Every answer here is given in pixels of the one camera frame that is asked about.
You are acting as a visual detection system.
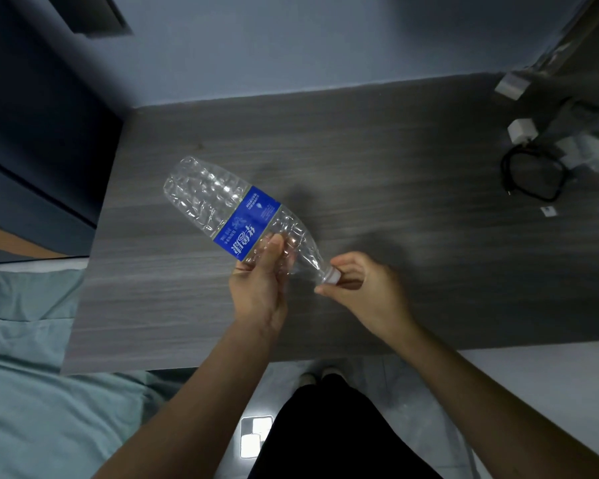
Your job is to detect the light green bed sheet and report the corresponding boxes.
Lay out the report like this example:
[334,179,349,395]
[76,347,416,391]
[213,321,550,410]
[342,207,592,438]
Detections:
[0,266,180,479]

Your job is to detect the person's left hand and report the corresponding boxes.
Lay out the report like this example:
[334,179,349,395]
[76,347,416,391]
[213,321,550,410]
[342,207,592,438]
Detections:
[229,234,296,331]

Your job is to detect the person's right forearm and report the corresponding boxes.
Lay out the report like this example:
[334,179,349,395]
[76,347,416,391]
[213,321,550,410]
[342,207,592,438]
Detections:
[385,320,599,479]

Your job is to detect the person's right hand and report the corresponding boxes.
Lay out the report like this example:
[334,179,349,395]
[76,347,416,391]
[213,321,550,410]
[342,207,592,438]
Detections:
[314,251,416,343]

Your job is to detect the person's left forearm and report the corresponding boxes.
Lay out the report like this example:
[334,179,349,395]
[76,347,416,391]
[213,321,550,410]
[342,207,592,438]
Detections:
[92,316,280,479]

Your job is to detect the white power strip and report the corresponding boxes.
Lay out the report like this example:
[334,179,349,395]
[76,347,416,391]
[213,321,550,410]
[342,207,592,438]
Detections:
[554,132,599,172]

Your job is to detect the black coiled cable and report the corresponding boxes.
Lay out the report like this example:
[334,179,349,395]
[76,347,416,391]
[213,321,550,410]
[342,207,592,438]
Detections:
[500,144,570,203]

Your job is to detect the white charger plug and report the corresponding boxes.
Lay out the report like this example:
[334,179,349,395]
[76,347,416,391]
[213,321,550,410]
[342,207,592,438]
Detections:
[494,72,531,101]
[507,118,539,146]

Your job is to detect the person's black trousers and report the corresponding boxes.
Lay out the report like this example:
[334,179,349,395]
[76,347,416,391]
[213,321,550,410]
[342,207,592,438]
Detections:
[248,374,442,479]

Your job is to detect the clear plastic bottle blue label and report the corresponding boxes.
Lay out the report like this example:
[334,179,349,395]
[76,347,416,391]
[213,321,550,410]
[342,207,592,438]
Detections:
[163,156,341,286]

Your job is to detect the dark blue cabinet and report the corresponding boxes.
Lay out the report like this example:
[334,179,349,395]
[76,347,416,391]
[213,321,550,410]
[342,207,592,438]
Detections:
[0,0,125,260]

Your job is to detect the person's shoes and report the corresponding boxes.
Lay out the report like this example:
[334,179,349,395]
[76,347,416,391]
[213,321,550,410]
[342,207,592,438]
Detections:
[299,366,347,390]

